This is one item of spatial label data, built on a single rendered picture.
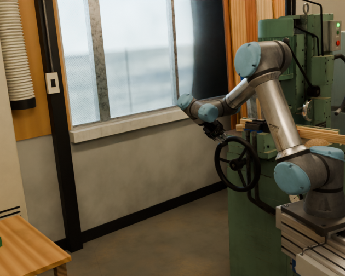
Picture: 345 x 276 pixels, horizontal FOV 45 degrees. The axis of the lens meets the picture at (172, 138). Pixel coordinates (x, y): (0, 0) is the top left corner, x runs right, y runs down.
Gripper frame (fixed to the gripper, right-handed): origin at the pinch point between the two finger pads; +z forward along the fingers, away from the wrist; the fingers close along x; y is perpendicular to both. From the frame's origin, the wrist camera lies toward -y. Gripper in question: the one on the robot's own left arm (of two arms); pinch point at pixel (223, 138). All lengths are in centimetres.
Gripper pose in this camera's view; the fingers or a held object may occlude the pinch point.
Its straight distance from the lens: 206.7
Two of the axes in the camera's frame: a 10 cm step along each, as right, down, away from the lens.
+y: 3.8, 5.0, -7.8
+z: 6.0, 5.1, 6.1
